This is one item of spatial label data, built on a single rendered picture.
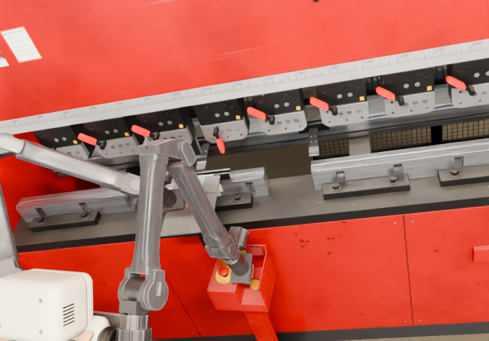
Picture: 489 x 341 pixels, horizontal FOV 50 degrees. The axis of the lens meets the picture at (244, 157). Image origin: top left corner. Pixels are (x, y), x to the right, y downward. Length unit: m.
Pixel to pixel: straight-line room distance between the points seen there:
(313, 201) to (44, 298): 1.01
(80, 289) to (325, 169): 0.95
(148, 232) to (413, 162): 0.97
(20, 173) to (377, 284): 1.59
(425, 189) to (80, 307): 1.18
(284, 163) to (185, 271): 1.42
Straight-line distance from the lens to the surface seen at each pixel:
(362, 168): 1.90
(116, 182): 1.61
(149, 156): 1.38
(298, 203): 1.94
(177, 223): 1.85
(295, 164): 3.39
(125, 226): 2.13
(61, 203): 2.25
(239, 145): 2.17
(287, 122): 1.74
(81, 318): 1.40
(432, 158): 1.90
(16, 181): 2.48
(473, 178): 1.92
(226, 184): 1.97
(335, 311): 2.39
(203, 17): 1.56
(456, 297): 2.35
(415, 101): 1.74
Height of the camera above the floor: 2.27
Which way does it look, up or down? 40 degrees down
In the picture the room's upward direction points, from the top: 19 degrees counter-clockwise
